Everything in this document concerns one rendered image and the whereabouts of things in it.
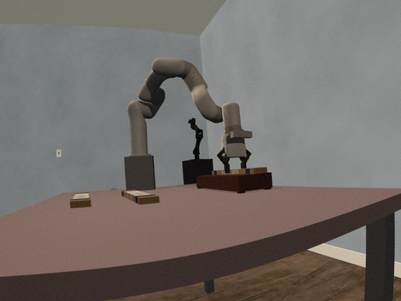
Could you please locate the cream label strip with blue and orange bands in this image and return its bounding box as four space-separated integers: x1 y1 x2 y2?
212 167 267 175
121 190 160 204
70 193 91 208

